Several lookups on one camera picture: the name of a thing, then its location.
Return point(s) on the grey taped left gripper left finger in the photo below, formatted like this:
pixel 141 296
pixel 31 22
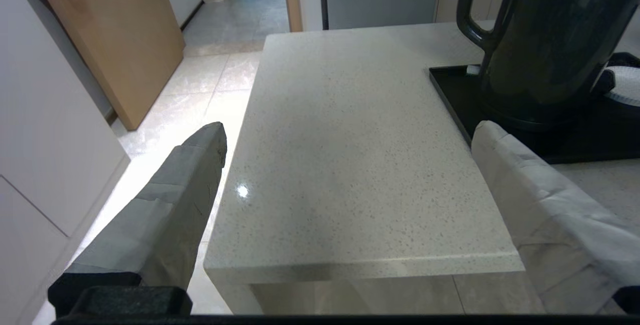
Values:
pixel 170 205

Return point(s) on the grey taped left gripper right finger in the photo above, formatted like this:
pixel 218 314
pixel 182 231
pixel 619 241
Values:
pixel 555 205

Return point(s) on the white saucer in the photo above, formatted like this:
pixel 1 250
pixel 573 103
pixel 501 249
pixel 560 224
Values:
pixel 625 87

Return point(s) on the black electric kettle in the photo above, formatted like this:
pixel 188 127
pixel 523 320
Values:
pixel 555 30

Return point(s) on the black kettle base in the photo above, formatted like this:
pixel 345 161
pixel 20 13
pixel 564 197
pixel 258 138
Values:
pixel 530 115

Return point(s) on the black rectangular serving tray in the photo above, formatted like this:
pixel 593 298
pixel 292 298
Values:
pixel 455 95

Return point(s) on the white storage cabinet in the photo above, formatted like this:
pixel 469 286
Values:
pixel 45 115

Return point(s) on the small white packet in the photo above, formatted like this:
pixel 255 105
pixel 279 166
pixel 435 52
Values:
pixel 473 69

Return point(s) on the light wooden door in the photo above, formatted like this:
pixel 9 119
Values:
pixel 120 30

